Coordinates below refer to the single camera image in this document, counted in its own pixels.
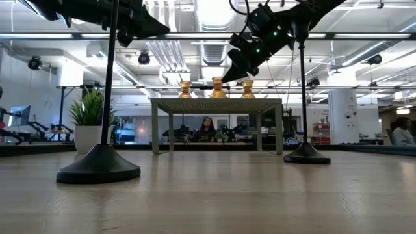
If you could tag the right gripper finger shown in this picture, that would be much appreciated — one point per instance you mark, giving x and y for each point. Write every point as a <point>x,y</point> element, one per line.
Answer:
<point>240,76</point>
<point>235,72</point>

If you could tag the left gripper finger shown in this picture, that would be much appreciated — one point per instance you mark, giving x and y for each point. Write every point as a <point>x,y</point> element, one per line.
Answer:
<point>148,24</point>
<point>146,34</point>

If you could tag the amber glass candle holder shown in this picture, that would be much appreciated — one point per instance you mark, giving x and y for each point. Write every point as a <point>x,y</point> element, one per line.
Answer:
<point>185,91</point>
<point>248,91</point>
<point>218,91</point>

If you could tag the black metal candlestick holder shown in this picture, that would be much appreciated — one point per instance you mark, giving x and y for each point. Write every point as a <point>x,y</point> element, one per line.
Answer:
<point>307,156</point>
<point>99,165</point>

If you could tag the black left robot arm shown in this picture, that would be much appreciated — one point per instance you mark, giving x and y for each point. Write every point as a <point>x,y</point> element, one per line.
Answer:
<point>42,8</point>

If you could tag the black ceiling spotlight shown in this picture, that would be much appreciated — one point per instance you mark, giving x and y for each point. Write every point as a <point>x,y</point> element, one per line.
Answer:
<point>144,58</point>
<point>34,63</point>
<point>375,59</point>

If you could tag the green perforated metal riser table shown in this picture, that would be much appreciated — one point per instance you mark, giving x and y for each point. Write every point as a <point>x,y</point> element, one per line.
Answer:
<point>182,105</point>

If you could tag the person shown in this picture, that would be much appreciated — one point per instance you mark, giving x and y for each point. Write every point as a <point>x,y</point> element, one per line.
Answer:
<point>401,135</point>
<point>206,130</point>

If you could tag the white round column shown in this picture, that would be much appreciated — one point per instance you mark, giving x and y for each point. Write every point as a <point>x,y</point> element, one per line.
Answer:
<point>343,120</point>

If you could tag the green plant in white pot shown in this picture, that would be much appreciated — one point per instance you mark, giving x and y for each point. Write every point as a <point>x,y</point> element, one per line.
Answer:
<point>87,136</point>

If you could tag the computer monitor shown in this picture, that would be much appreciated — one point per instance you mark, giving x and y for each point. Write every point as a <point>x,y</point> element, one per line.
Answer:
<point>21,115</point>

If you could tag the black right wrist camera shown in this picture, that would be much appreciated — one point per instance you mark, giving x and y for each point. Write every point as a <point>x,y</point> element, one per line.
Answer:
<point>239,41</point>

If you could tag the silver ventilation duct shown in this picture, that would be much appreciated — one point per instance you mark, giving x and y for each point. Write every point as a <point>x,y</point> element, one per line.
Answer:
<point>214,52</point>

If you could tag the black metal rig frame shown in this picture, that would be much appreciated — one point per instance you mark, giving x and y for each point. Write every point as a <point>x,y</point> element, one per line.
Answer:
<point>32,149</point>

